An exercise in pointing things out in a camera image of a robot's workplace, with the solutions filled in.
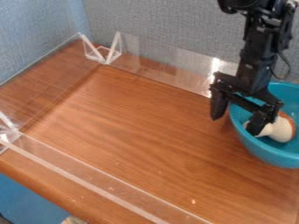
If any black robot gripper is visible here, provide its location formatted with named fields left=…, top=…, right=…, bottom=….
left=210, top=28, right=283, bottom=136

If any clear acrylic left bracket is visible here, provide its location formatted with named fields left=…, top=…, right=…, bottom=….
left=0, top=111, right=20, bottom=155

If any clear acrylic back barrier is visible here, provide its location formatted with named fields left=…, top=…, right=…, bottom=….
left=111, top=32, right=238, bottom=97

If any blue plastic bowl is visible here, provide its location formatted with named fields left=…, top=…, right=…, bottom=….
left=229, top=82, right=299, bottom=169

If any white brown toy mushroom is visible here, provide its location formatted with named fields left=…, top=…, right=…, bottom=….
left=254, top=111, right=297, bottom=143

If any clear acrylic barrier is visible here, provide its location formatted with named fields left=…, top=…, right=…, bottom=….
left=111, top=32, right=238, bottom=97
left=0, top=32, right=80, bottom=86
left=0, top=134, right=213, bottom=224

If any clear acrylic left barrier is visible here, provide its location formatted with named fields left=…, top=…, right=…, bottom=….
left=0, top=32, right=80, bottom=86

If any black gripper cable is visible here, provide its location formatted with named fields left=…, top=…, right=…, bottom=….
left=273, top=49, right=294, bottom=81

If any clear acrylic front barrier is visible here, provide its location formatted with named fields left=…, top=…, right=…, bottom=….
left=0, top=134, right=213, bottom=224

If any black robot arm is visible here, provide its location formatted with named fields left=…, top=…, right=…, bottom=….
left=210, top=0, right=299, bottom=136

